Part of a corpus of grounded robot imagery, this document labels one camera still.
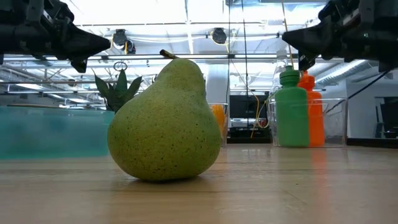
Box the green plant in white pot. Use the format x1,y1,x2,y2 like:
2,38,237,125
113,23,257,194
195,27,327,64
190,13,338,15
93,68,144,113

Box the teal translucent plastic bin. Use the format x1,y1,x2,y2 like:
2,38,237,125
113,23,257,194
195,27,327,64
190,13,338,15
0,105,115,159

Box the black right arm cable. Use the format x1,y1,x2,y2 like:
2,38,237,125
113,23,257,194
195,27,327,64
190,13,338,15
325,70,391,114

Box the black monitor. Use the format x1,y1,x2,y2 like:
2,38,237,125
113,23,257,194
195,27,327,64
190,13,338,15
229,95,269,119

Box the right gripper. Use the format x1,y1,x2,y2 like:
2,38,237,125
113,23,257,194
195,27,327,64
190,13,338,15
282,0,388,72

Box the black ceiling cord reel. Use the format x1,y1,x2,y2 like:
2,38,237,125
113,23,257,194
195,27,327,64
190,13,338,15
111,28,128,47
212,27,228,45

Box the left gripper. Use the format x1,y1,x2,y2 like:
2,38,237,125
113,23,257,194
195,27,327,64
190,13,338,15
18,0,112,73

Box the clear bottle with white cap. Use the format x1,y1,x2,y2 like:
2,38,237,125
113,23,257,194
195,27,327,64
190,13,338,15
272,49,292,94

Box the green pear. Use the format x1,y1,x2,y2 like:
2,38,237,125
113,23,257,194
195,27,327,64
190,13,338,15
107,49,223,182

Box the green plastic bottle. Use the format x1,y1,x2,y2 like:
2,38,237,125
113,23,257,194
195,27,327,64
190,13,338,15
274,65,310,147

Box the silver ventilation duct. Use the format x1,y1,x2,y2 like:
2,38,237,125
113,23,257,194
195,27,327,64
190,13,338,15
315,58,371,86

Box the yellow orange mango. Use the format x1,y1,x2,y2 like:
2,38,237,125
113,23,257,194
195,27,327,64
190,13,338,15
210,104,226,139

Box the orange plastic bottle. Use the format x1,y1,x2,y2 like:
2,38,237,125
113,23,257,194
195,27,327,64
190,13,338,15
297,70,326,147

